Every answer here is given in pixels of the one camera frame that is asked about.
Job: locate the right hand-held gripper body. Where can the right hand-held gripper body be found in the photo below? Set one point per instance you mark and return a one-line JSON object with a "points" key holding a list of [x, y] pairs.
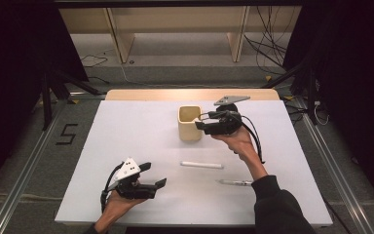
{"points": [[230, 125]]}

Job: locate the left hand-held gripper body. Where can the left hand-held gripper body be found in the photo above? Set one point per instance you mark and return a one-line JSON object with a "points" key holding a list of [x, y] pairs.
{"points": [[133, 188]]}

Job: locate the cream square cup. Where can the cream square cup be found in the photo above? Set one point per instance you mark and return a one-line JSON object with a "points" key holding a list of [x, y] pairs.
{"points": [[188, 131]]}

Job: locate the white pen with blue ends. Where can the white pen with blue ends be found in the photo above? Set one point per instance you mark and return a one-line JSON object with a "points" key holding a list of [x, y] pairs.
{"points": [[201, 165]]}

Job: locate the clear ballpoint pen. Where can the clear ballpoint pen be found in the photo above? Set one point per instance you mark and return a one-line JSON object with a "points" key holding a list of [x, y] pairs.
{"points": [[233, 182]]}

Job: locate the person's right hand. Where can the person's right hand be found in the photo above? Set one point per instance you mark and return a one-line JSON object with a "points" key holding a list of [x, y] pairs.
{"points": [[242, 144]]}

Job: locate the person's left hand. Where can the person's left hand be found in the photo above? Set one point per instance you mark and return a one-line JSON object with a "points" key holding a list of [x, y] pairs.
{"points": [[117, 206]]}

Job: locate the white table sheet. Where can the white table sheet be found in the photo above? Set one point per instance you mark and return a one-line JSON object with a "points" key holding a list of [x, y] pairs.
{"points": [[142, 136]]}

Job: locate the wooden table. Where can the wooden table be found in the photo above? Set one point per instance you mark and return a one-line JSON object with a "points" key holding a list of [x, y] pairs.
{"points": [[162, 95]]}

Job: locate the yellow tape piece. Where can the yellow tape piece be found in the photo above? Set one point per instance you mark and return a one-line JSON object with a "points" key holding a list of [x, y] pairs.
{"points": [[268, 78], [289, 97], [74, 101]]}

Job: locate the black metal stand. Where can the black metal stand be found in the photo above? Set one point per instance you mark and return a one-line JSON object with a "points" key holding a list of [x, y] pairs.
{"points": [[46, 104], [311, 97]]}

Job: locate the light wooden shelf unit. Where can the light wooden shelf unit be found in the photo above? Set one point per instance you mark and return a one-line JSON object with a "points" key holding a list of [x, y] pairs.
{"points": [[175, 19]]}

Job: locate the black overhead bar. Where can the black overhead bar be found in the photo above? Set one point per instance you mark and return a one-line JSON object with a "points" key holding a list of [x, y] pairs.
{"points": [[175, 3]]}

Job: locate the black curtain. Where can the black curtain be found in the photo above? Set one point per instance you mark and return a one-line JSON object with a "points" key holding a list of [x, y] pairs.
{"points": [[354, 65], [13, 65]]}

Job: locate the aluminium floor rail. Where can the aluminium floor rail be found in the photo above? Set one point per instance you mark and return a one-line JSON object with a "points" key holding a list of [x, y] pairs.
{"points": [[337, 175], [22, 178]]}

